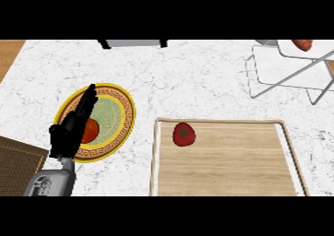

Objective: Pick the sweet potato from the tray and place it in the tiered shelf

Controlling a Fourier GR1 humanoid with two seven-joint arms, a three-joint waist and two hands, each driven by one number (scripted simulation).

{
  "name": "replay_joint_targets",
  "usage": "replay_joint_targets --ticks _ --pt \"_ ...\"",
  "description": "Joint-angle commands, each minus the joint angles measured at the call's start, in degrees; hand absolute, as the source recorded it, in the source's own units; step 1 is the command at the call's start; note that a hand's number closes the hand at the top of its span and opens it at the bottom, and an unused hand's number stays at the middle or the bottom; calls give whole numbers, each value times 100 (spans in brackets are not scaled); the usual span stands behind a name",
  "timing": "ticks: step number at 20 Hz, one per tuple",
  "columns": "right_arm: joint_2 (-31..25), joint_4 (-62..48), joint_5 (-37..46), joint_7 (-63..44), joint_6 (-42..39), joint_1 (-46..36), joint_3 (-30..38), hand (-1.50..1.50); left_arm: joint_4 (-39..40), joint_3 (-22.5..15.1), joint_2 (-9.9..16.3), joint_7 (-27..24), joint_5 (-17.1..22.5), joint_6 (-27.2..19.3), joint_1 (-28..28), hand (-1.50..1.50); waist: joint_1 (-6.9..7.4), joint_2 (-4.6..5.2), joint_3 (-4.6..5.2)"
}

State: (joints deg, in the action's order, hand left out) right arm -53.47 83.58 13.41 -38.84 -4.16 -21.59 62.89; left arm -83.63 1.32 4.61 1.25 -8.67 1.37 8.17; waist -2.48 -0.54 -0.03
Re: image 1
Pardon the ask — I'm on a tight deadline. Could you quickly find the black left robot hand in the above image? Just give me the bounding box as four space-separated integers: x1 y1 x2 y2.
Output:
47 83 100 159

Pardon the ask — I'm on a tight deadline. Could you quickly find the yellow patterned plate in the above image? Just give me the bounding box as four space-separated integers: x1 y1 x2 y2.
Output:
53 82 137 164

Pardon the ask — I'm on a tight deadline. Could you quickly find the orange sweet potato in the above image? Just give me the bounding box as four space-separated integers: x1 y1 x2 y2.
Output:
289 40 314 53

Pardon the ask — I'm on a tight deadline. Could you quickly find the red tomato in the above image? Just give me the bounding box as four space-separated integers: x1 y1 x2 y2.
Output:
171 122 198 148

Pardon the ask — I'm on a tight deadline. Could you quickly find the orange round fruit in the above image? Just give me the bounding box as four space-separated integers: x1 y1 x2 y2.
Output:
79 118 100 145

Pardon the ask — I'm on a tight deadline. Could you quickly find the grey appliance with black legs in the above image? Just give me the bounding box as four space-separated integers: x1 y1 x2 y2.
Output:
96 40 168 50

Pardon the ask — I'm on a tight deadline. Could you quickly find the pale wooden tray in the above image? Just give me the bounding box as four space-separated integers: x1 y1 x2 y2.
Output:
149 117 310 197

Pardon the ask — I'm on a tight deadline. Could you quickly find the white wire tiered shelf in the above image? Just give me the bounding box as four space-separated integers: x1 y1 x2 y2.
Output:
243 40 334 106

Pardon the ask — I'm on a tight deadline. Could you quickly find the brown woven placemat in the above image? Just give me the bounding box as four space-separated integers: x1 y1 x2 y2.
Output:
0 133 50 197

